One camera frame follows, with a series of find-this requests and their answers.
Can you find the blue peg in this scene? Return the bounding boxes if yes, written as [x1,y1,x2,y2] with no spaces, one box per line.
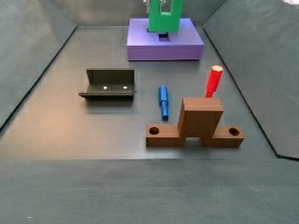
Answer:
[157,85,169,121]

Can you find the black angle fixture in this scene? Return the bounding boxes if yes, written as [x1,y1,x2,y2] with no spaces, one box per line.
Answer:
[79,68,136,99]

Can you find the red peg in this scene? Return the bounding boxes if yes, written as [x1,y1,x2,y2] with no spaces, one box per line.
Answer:
[205,66,223,98]

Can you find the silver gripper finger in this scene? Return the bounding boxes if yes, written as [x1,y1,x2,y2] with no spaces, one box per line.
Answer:
[161,0,171,4]
[143,0,151,13]

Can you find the brown T-shaped block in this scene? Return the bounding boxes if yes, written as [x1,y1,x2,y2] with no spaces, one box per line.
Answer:
[145,98,244,148]

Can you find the green U-shaped block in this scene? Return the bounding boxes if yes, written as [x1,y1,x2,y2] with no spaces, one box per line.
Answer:
[148,0,184,32]

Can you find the purple board with cross slot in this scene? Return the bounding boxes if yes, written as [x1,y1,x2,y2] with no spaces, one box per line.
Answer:
[125,18,204,61]

